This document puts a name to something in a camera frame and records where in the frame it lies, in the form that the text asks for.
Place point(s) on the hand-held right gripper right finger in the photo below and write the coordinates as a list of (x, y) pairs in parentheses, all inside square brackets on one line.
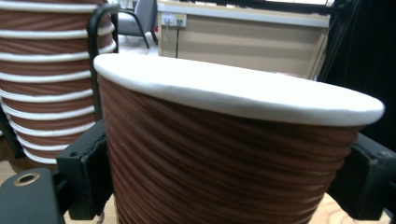
[(370, 183)]

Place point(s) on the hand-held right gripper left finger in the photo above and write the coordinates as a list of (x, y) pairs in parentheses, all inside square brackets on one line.
[(84, 174)]

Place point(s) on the dark curtain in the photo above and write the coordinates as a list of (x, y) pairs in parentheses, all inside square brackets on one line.
[(364, 62)]

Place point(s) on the grey chair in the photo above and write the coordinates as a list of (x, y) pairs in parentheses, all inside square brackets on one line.
[(141, 15)]

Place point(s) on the single brown paper cup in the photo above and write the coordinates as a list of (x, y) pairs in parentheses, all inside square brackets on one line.
[(218, 155)]

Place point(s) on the white wall socket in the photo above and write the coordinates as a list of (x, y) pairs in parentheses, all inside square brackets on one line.
[(173, 19)]

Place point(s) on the beige wooden desk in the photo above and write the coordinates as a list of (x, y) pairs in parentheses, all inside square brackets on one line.
[(243, 43)]

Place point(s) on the tall stack of brown cups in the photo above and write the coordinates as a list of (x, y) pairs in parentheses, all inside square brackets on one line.
[(46, 87)]

